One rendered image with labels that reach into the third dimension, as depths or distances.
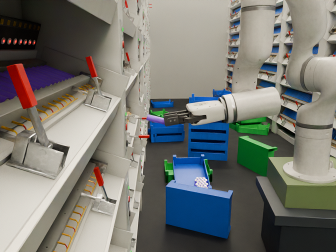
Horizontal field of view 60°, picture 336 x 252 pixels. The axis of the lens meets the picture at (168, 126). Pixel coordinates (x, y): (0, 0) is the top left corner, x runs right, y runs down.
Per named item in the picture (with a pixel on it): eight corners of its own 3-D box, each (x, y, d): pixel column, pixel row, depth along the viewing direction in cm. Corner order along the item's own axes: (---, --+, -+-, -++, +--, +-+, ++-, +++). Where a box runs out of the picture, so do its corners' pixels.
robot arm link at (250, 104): (226, 91, 90) (235, 96, 81) (268, 84, 90) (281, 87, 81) (230, 118, 92) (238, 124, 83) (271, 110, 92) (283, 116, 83)
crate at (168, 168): (206, 169, 206) (207, 158, 204) (212, 182, 186) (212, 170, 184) (164, 170, 204) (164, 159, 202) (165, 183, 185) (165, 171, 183)
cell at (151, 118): (147, 112, 85) (169, 118, 86) (146, 117, 87) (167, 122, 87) (147, 117, 84) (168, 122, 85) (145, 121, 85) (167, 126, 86)
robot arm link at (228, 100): (227, 91, 89) (217, 93, 89) (235, 96, 81) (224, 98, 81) (230, 118, 91) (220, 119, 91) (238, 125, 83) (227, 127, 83)
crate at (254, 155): (265, 178, 192) (274, 175, 195) (268, 149, 187) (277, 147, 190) (236, 162, 218) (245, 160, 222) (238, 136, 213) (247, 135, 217)
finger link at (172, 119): (186, 111, 84) (163, 115, 84) (187, 114, 81) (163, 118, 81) (187, 122, 85) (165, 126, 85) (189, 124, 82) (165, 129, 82)
